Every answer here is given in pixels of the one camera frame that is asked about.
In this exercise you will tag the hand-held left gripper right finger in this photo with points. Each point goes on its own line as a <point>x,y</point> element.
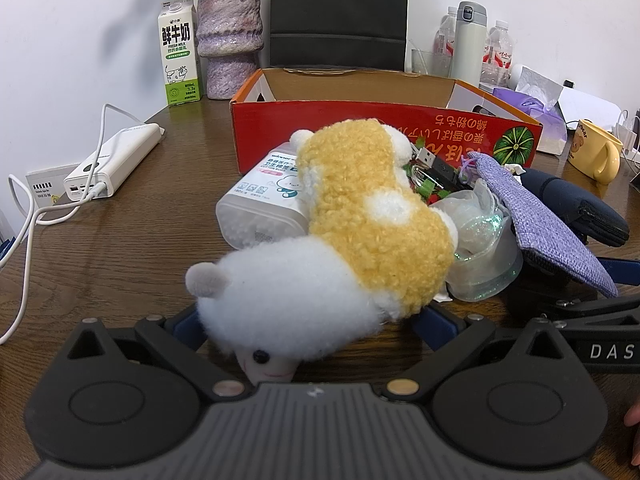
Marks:
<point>440,329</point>

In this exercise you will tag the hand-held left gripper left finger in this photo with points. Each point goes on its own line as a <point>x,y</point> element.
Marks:
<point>182,327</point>

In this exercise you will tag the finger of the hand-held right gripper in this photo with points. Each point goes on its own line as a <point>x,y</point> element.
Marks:
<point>590,310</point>
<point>620,267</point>

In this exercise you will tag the purple woven pouch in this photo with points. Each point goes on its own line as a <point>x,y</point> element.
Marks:
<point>540,220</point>

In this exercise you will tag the white and yellow plush toy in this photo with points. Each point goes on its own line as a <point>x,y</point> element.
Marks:
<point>380,240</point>

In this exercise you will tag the red cardboard box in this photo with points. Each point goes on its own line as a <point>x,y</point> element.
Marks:
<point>350,120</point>

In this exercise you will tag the brown wooden desktop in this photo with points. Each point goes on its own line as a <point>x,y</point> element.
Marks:
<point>150,250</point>

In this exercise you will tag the person's right hand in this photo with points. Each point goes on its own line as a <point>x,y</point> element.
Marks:
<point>634,416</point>

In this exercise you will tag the dark blue zip case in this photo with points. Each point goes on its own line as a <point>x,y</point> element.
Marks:
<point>575,200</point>

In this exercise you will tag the yellow bear mug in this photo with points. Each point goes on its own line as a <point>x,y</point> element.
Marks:
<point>592,152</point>

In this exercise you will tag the white charger plug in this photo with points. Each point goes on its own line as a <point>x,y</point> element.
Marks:
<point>627,135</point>

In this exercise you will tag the purple tissue pack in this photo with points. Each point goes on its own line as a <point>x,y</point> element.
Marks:
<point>550,130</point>

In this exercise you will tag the black usb connector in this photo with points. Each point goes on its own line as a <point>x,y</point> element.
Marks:
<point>440,167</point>

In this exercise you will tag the white power bank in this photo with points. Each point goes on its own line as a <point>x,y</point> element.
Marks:
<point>115,160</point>

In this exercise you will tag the white labelled box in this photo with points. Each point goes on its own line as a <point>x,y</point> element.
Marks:
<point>42,185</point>

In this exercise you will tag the clear water bottle red label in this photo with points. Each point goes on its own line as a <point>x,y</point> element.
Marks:
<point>497,55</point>
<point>445,35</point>

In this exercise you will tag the white thermos flask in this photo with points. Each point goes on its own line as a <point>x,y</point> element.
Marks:
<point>470,50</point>

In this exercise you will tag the clear glass cup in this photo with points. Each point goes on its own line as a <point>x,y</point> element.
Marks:
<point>430,62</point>

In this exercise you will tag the green and white milk carton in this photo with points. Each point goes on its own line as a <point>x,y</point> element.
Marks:
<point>179,50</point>

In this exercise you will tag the purple textured vase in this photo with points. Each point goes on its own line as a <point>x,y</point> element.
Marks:
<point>227,35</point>

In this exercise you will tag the black paper bag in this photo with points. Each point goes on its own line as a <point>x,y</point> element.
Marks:
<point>340,5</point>

